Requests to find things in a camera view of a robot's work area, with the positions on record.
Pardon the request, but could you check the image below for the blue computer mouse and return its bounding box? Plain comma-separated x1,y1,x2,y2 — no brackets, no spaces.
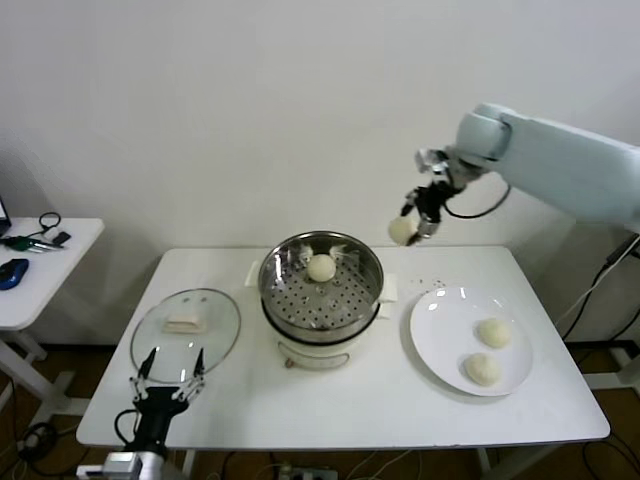
0,258,30,291

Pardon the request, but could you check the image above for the white steamed baozi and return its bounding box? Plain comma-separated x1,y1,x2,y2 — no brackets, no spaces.
474,318,514,350
388,214,420,247
305,253,336,283
459,352,501,387

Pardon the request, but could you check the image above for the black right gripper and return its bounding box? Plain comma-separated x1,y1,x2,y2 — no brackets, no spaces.
401,182,454,247

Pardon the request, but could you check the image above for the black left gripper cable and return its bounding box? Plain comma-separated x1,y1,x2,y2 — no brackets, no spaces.
115,408,144,447

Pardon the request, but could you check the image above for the large white round plate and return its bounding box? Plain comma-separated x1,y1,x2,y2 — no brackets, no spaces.
409,286,534,398

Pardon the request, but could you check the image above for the white floor plug bundle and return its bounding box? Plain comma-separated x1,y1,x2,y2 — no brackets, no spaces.
17,422,57,461

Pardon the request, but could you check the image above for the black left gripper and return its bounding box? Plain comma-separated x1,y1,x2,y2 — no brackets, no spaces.
128,347,207,449

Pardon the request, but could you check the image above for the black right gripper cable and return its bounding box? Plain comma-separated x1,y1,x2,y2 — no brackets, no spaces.
444,182,511,220

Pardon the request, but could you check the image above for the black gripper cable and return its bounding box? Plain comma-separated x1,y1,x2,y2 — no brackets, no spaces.
115,408,144,447
444,182,511,220

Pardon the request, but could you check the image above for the small white side table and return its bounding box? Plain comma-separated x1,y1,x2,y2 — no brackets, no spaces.
0,217,106,421

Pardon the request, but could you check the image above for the perforated stainless steel steamer basket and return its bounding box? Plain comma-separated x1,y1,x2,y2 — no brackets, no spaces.
258,230,385,342

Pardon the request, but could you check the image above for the white electric cooking pot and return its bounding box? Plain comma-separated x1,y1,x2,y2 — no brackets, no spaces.
245,262,400,371

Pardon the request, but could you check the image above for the round glass pot lid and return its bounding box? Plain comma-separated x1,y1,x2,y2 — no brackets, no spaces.
130,288,242,385

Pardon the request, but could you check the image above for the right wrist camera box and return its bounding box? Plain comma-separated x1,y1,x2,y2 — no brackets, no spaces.
414,147,451,176

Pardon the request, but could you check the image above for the grey power strip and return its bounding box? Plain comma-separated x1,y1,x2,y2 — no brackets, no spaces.
278,464,339,480

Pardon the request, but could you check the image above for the white stand base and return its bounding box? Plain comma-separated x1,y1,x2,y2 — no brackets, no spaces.
582,342,640,392

